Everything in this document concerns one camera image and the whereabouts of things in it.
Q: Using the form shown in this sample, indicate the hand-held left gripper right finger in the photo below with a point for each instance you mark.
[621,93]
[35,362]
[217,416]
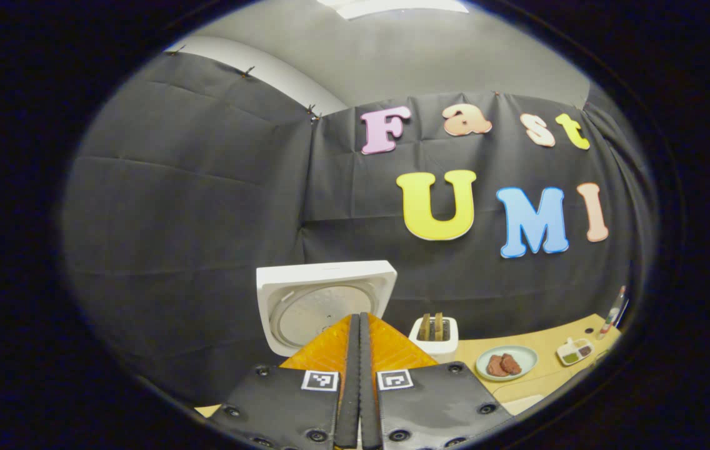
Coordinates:
[369,387]

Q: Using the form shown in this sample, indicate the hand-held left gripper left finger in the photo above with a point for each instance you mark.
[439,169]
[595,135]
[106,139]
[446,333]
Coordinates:
[350,387]

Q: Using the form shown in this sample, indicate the white rice cooker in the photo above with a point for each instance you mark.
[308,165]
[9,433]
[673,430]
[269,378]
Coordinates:
[305,300]

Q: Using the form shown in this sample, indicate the white toaster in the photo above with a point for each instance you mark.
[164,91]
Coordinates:
[436,349]

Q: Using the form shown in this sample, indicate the brown toast slice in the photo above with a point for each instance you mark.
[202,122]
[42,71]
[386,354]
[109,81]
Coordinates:
[439,327]
[425,327]

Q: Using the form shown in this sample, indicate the red meat slice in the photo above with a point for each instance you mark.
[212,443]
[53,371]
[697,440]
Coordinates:
[495,366]
[511,364]

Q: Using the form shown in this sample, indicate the light green plate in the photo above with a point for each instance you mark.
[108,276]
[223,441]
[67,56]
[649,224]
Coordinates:
[520,356]

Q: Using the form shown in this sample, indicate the green beans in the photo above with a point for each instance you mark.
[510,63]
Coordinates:
[570,357]

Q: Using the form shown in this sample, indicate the white divided dish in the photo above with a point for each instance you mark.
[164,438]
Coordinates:
[574,350]

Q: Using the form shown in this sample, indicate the black backdrop cloth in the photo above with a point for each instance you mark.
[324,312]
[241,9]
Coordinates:
[192,219]

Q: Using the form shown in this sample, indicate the clear plastic water bottle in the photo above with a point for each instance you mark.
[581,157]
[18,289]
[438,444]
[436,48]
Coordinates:
[611,315]

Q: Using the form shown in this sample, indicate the long ceiling light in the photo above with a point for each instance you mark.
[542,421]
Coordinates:
[392,6]

